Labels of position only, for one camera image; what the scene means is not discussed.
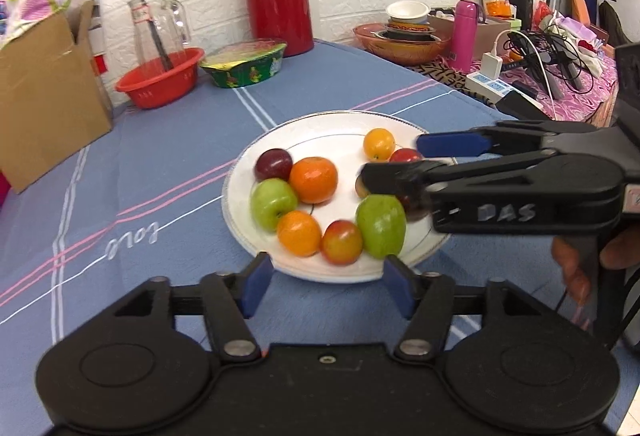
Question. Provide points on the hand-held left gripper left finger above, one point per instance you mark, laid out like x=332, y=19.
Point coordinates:
x=255, y=283

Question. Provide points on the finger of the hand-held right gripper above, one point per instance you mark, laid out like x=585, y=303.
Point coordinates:
x=450, y=144
x=395, y=178

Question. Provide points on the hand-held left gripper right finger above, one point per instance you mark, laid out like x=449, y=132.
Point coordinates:
x=400, y=286

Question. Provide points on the red plum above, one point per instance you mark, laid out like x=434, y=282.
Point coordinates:
x=402, y=156

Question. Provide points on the dark purple plum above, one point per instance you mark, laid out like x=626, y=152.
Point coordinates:
x=416, y=211
x=273, y=164

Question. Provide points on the yellow-orange plum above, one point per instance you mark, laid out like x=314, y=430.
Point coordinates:
x=378, y=143

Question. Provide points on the green oval jujube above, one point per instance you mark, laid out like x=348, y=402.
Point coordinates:
x=381, y=225

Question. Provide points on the small orange mandarin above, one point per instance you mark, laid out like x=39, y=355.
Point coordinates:
x=299, y=233

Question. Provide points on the red-green jujube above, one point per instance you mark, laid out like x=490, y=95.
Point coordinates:
x=341, y=242

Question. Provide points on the green apple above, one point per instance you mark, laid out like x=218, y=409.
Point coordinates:
x=273, y=202

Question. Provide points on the white plate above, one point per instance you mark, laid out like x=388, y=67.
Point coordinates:
x=325, y=130

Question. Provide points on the person's right hand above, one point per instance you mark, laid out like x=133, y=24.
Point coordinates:
x=572, y=266

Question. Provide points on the white power strip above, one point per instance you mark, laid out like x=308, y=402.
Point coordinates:
x=490, y=85

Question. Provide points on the black plug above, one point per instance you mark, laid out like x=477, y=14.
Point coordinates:
x=520, y=103

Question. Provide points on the white charger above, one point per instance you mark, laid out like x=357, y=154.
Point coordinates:
x=491, y=65

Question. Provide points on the pink patterned cloth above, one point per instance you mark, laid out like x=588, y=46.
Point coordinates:
x=575, y=103

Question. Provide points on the orange glass bowl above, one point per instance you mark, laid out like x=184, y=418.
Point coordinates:
x=400, y=53

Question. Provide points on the pink bottle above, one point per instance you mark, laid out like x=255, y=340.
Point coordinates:
x=465, y=35

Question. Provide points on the patterned bowl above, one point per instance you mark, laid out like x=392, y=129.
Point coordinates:
x=410, y=31

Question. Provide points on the beige box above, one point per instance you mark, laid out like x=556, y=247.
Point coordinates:
x=495, y=33

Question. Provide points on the white bowl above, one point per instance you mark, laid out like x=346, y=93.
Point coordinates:
x=407, y=10

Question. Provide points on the black stand device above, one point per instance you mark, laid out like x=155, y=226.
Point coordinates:
x=522, y=8

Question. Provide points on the blue striped tablecloth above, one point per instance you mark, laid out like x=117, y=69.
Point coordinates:
x=150, y=155

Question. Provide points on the green foil-lidded bowl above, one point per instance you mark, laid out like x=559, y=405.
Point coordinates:
x=240, y=73

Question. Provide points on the red plastic basin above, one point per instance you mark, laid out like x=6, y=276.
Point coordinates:
x=155, y=88

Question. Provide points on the black stirrer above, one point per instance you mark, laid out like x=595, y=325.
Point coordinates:
x=157, y=40

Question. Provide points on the glass pitcher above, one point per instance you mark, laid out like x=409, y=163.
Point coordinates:
x=150, y=35

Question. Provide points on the cardboard box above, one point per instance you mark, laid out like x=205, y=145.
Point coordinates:
x=45, y=105

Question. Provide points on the floral cloth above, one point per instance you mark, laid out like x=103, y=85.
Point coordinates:
x=35, y=3

